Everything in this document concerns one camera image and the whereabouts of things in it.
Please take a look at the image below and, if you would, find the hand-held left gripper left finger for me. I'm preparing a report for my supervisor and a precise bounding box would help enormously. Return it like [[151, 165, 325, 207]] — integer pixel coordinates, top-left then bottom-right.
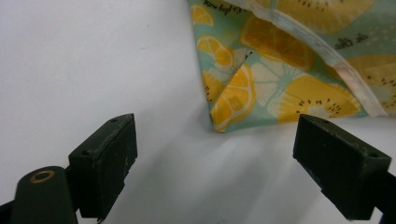
[[67, 113, 138, 222]]

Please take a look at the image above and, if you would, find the fruit print cloth bag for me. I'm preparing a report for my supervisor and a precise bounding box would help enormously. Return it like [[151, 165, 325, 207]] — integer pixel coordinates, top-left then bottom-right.
[[188, 0, 396, 133]]

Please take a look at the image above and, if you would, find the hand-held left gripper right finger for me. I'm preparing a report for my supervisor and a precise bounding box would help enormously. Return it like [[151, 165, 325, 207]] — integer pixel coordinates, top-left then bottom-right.
[[292, 113, 392, 221]]

